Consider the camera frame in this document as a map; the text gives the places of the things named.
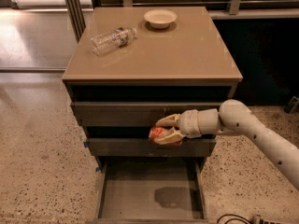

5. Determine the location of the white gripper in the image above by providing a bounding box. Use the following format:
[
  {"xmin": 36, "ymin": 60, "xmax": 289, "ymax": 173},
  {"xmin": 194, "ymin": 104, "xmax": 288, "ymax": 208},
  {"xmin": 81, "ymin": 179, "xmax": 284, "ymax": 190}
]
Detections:
[{"xmin": 153, "ymin": 109, "xmax": 203, "ymax": 146}]

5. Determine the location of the red coke can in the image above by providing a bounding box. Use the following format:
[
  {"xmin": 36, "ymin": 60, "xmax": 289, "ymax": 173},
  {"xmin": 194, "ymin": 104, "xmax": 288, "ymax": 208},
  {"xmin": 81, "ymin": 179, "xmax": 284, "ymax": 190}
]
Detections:
[{"xmin": 148, "ymin": 126, "xmax": 183, "ymax": 147}]

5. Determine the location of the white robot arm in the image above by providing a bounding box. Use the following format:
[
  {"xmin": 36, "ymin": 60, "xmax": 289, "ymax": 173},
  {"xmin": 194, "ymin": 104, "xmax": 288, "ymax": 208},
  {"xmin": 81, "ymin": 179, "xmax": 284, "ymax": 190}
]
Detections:
[{"xmin": 149, "ymin": 100, "xmax": 299, "ymax": 189}]

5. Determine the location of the grey open bottom drawer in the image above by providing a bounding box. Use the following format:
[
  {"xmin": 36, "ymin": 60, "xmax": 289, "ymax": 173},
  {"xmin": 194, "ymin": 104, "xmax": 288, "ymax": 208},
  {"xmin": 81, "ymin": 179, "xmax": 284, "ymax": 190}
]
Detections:
[{"xmin": 86, "ymin": 157, "xmax": 212, "ymax": 224}]

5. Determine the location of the grey middle drawer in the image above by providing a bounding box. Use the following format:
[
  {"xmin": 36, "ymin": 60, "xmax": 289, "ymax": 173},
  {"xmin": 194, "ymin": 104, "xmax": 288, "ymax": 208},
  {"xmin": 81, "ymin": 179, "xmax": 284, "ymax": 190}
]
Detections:
[{"xmin": 87, "ymin": 138, "xmax": 216, "ymax": 157}]

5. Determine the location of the grey drawer cabinet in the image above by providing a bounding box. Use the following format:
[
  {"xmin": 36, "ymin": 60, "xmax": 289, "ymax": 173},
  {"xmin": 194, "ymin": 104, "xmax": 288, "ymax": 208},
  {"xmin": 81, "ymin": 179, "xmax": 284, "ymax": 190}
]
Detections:
[{"xmin": 61, "ymin": 6, "xmax": 244, "ymax": 173}]

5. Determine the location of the grey top drawer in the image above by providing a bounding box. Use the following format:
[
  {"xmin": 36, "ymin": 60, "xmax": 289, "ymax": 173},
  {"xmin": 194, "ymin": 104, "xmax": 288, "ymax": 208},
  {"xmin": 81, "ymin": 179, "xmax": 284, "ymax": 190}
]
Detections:
[{"xmin": 71, "ymin": 102, "xmax": 221, "ymax": 127}]

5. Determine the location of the clear plastic water bottle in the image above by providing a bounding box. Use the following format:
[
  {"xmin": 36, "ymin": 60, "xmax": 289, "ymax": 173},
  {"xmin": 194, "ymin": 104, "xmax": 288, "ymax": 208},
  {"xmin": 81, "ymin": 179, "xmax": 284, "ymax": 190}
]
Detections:
[{"xmin": 91, "ymin": 27, "xmax": 137, "ymax": 56}]

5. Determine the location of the white bowl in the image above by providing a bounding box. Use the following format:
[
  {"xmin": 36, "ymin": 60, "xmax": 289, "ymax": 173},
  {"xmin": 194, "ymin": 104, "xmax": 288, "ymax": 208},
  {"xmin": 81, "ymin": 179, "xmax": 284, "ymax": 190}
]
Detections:
[{"xmin": 144, "ymin": 9, "xmax": 177, "ymax": 29}]

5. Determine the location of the small dark floor device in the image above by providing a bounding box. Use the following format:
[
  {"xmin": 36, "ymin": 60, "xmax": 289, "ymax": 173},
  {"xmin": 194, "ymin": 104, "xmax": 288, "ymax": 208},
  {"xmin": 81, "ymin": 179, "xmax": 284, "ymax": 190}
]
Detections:
[{"xmin": 284, "ymin": 96, "xmax": 299, "ymax": 113}]

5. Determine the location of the black cable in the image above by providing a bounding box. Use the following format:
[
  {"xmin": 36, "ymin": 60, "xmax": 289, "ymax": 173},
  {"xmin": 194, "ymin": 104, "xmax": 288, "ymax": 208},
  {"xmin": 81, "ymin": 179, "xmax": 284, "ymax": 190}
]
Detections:
[{"xmin": 216, "ymin": 214, "xmax": 283, "ymax": 224}]

